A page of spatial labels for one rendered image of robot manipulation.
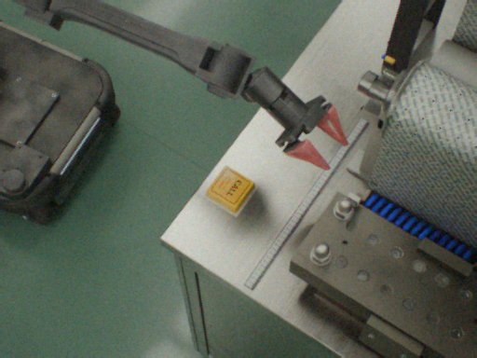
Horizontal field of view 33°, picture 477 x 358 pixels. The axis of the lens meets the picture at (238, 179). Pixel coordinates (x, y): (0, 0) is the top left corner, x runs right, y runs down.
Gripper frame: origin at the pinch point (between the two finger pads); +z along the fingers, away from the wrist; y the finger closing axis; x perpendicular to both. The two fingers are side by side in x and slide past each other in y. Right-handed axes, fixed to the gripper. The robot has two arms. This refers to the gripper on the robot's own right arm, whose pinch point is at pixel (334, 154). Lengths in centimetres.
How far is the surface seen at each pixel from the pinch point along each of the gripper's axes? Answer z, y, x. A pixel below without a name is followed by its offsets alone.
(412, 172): 8.8, -1.1, 12.3
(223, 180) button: -8.2, 9.1, -23.3
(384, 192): 11.5, -1.0, 0.5
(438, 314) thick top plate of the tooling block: 28.8, 12.6, 8.0
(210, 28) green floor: -25, -72, -137
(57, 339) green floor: 2, 45, -122
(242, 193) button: -4.0, 9.2, -21.1
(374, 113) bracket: 0.0, -8.6, 5.0
